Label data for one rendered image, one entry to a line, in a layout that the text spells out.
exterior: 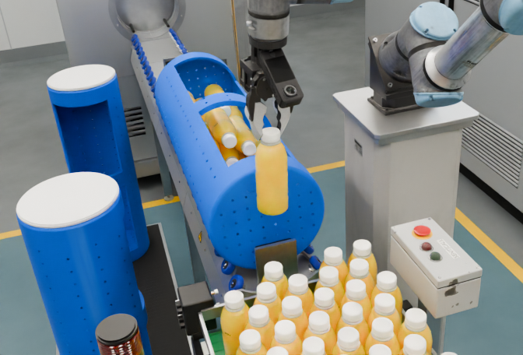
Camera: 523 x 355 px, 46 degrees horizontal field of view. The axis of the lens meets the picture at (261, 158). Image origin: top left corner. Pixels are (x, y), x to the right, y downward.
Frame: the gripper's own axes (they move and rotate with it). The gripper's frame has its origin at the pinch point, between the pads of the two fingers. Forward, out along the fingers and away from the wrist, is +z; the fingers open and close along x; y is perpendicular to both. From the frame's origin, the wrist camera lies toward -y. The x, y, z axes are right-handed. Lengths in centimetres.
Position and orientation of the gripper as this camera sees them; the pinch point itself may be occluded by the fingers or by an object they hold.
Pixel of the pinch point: (270, 134)
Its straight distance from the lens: 124.4
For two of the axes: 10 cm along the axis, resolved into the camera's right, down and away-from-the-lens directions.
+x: -9.1, 2.2, -3.6
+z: -0.2, 8.4, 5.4
